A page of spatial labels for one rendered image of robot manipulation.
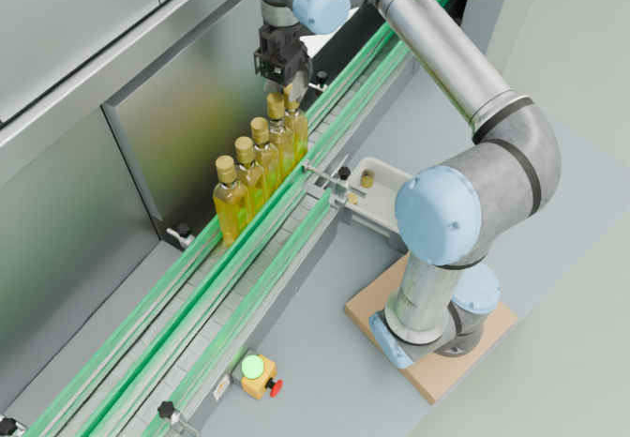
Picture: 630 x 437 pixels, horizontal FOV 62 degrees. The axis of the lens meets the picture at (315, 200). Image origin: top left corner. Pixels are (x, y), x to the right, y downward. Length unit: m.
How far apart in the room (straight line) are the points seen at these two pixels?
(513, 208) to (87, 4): 0.64
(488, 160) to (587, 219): 0.94
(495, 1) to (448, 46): 1.01
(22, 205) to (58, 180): 0.07
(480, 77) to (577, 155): 0.99
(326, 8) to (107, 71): 0.35
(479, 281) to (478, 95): 0.43
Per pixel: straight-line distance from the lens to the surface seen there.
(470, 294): 1.05
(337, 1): 0.82
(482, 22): 1.85
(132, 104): 0.94
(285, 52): 1.01
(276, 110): 1.08
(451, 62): 0.79
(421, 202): 0.65
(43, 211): 0.96
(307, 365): 1.24
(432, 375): 1.22
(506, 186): 0.67
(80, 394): 1.14
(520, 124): 0.74
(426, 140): 1.62
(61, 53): 0.85
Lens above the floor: 1.93
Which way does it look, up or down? 55 degrees down
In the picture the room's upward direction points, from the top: 2 degrees clockwise
